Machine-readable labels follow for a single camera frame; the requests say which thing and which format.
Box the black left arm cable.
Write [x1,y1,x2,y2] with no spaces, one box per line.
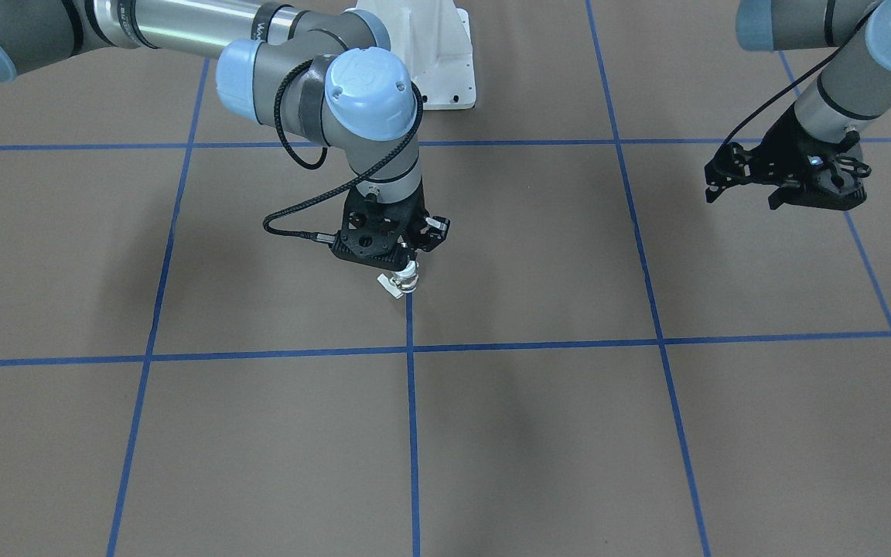
[720,0,879,155]

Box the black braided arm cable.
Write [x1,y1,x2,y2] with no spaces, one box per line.
[263,58,423,242]

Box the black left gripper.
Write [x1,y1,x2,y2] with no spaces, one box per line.
[705,109,871,211]

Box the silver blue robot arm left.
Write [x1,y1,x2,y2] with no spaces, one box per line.
[705,1,891,211]

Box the white PPR valve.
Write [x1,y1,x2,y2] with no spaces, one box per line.
[377,261,418,299]

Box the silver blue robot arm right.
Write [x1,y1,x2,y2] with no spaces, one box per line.
[0,1,450,272]

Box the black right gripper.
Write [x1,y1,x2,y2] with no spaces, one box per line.
[332,186,450,269]

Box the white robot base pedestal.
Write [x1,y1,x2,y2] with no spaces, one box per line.
[350,1,477,111]

